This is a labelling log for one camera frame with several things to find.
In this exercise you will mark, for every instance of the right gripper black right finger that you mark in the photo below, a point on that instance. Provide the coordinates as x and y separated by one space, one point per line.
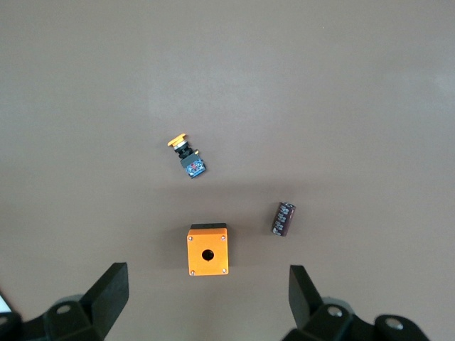
302 298

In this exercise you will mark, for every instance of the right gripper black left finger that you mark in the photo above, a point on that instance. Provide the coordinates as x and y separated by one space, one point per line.
106 295

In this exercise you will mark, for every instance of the orange button enclosure box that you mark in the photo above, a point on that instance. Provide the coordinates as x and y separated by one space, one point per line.
199 255

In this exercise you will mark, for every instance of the yellow mushroom push button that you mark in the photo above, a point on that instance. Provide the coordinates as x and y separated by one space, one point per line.
193 167

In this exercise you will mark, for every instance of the dark cylindrical capacitor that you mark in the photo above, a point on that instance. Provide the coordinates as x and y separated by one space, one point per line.
283 220

